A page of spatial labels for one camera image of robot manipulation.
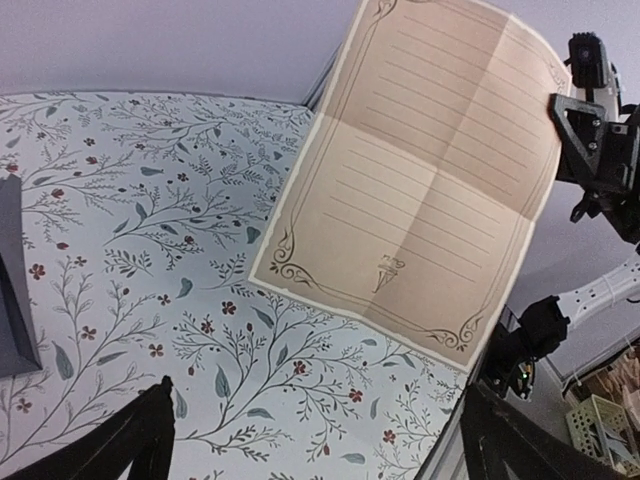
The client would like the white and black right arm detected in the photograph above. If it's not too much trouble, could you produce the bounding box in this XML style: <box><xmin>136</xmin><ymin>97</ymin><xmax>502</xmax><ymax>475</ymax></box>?
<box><xmin>481</xmin><ymin>94</ymin><xmax>639</xmax><ymax>399</ymax></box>

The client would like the floral patterned table mat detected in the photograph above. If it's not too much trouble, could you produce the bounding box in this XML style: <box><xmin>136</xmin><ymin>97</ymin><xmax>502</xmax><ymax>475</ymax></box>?
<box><xmin>1</xmin><ymin>92</ymin><xmax>466</xmax><ymax>479</ymax></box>

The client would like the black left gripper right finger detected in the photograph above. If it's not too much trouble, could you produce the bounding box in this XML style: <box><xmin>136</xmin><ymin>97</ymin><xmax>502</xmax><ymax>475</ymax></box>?
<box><xmin>462</xmin><ymin>383</ymin><xmax>639</xmax><ymax>479</ymax></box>

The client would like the green perforated storage basket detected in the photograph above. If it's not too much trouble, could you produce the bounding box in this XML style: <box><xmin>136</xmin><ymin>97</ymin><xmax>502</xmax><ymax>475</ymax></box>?
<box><xmin>565</xmin><ymin>395</ymin><xmax>639</xmax><ymax>478</ymax></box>

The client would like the grey-blue envelope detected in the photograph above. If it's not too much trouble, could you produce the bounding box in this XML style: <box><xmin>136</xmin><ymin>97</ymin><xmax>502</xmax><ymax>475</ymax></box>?
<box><xmin>1</xmin><ymin>175</ymin><xmax>42</xmax><ymax>379</ymax></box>

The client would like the beige lined letter paper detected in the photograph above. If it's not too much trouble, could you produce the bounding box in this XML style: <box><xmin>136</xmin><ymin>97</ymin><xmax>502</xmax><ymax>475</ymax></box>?
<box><xmin>249</xmin><ymin>1</ymin><xmax>571</xmax><ymax>372</ymax></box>

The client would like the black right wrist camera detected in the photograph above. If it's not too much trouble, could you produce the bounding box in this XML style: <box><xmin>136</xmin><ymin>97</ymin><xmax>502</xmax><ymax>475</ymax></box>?
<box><xmin>566</xmin><ymin>32</ymin><xmax>609</xmax><ymax>102</ymax></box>

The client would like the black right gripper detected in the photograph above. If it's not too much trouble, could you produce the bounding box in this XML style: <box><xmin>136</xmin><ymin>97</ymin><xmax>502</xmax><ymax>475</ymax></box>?
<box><xmin>548</xmin><ymin>93</ymin><xmax>639</xmax><ymax>243</ymax></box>

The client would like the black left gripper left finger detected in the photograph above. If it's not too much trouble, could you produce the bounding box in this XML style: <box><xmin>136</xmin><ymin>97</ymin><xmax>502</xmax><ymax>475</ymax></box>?
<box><xmin>9</xmin><ymin>376</ymin><xmax>175</xmax><ymax>480</ymax></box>

